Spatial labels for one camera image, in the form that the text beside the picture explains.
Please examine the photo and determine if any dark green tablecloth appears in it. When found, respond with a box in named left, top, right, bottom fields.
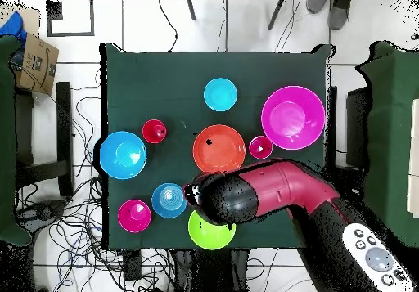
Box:
left=99, top=42, right=335, bottom=251

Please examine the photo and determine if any small blue ridged bowl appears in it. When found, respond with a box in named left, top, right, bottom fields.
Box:
left=203, top=77, right=239, bottom=113

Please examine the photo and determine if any green bowl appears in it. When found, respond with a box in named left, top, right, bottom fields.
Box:
left=187, top=209, right=237, bottom=251

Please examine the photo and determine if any red cup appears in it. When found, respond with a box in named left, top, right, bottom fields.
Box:
left=248, top=135, right=274, bottom=160
left=141, top=119, right=168, bottom=145

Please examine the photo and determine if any grey shoe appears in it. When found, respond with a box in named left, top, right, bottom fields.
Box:
left=305, top=0, right=328, bottom=14
left=327, top=0, right=352, bottom=31

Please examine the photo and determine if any black pedestal foot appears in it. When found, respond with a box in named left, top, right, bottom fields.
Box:
left=16, top=199, right=68, bottom=231

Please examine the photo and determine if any tangle of floor cables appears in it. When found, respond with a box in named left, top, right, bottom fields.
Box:
left=19, top=69, right=184, bottom=292

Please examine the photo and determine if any blue bag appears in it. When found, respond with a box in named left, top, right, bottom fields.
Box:
left=0, top=11, right=28, bottom=49

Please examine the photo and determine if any black floor cable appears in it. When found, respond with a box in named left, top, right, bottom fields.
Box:
left=158, top=0, right=180, bottom=52

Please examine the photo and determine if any printed cardboard box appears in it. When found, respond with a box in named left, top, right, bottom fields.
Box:
left=14, top=31, right=61, bottom=96

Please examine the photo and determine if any plain cardboard box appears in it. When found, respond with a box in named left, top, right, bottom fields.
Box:
left=0, top=4, right=42, bottom=38

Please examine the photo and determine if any large pink bowl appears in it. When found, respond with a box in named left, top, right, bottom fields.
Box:
left=260, top=85, right=327, bottom=151

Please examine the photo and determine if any white box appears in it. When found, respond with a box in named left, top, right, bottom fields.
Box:
left=406, top=98, right=419, bottom=219

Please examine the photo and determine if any large blue bowl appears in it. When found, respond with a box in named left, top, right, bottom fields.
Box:
left=99, top=130, right=148, bottom=181

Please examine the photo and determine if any orange bowl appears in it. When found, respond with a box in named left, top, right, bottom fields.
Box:
left=191, top=124, right=247, bottom=174

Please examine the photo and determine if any small red bowl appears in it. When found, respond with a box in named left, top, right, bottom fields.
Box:
left=117, top=199, right=152, bottom=234

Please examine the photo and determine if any green cloth covered table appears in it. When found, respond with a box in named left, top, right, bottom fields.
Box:
left=0, top=34, right=34, bottom=247
left=356, top=41, right=419, bottom=249

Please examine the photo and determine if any medium blue bowl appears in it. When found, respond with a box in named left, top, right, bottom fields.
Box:
left=151, top=182, right=188, bottom=220

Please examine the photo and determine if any black metal stand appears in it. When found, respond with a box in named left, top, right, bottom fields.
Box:
left=327, top=85, right=371, bottom=175
left=14, top=81, right=74, bottom=198

